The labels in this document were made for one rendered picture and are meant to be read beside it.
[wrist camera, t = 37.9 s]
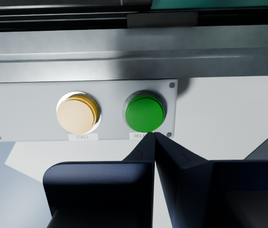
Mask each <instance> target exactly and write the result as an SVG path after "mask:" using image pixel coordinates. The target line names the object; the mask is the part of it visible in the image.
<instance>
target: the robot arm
mask: <svg viewBox="0 0 268 228"><path fill-rule="evenodd" d="M155 162H156V167H157V170H158V175H159V179H160V182H161V186H162V190H163V194H164V198H165V201H166V205H167V209H168V213H169V217H170V220H171V224H172V228H268V159H249V160H207V159H205V158H203V157H201V156H199V155H197V154H195V153H193V152H191V151H190V150H188V149H186V148H185V147H183V146H182V145H180V144H178V143H177V142H175V141H173V140H172V139H170V138H168V137H167V136H165V135H163V134H162V133H160V132H154V133H153V132H147V134H146V135H145V136H144V137H143V138H142V140H141V141H140V142H139V143H138V145H137V146H136V147H135V148H134V149H133V150H132V152H131V153H130V154H129V155H128V156H127V157H126V158H124V159H123V160H121V161H64V162H60V163H57V164H55V165H53V166H51V167H50V168H48V169H47V170H46V171H45V173H44V175H43V187H44V191H45V195H46V198H47V201H48V205H49V209H50V213H51V216H52V219H51V220H50V222H49V224H48V226H47V228H153V199H154V174H155Z"/></svg>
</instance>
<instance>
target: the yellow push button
mask: <svg viewBox="0 0 268 228"><path fill-rule="evenodd" d="M97 117H98V113H97V109H96V107H95V106H94V104H93V103H92V102H91V101H90V100H89V99H87V98H85V97H82V96H71V97H69V98H67V99H65V100H64V101H62V102H61V103H60V105H59V106H58V108H57V119H58V121H59V123H60V125H61V126H62V127H63V128H64V129H65V130H67V131H68V132H71V133H74V134H83V133H87V132H89V131H90V130H91V129H92V128H93V127H94V125H95V123H96V121H97Z"/></svg>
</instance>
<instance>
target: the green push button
mask: <svg viewBox="0 0 268 228"><path fill-rule="evenodd" d="M164 115H165V114H164V108H163V106H162V104H161V102H160V101H159V100H158V99H157V98H156V97H154V96H152V95H148V94H142V95H138V96H136V97H134V98H133V99H131V100H130V102H129V103H128V104H127V107H126V111H125V118H126V121H127V123H128V125H129V126H130V127H131V128H132V129H133V130H135V131H137V132H140V133H147V132H152V131H154V130H156V129H157V128H158V127H159V126H160V125H161V124H162V122H163V120H164Z"/></svg>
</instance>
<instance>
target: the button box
mask: <svg viewBox="0 0 268 228"><path fill-rule="evenodd" d="M177 86H178V80H177V78H162V79H125V80H88V81H33V82H0V142H41V141H87V140H134V139H142V138H143V137H144V136H145V135H146V134H147V133H140V132H137V131H135V130H133V129H132V128H131V127H130V126H129V125H128V123H127V121H126V118H125V111H126V107H127V104H128V103H129V102H130V100H131V99H133V98H134V97H136V96H138V95H142V94H148V95H152V96H154V97H156V98H157V99H158V100H159V101H160V102H161V104H162V106H163V108H164V114H165V115H164V120H163V122H162V124H161V125H160V126H159V127H158V128H157V129H156V130H154V131H152V132H153V133H154V132H160V133H162V134H163V135H165V136H167V137H168V138H170V139H172V138H174V130H175V117H176V104H177ZM71 96H82V97H85V98H87V99H89V100H90V101H91V102H92V103H93V104H94V106H95V107H96V109H97V113H98V117H97V121H96V123H95V125H94V127H93V128H92V129H91V130H90V131H89V132H87V133H83V134H74V133H71V132H68V131H67V130H65V129H64V128H63V127H62V126H61V125H60V123H59V121H58V119H57V108H58V106H59V105H60V103H61V102H62V101H64V100H65V99H67V98H69V97H71Z"/></svg>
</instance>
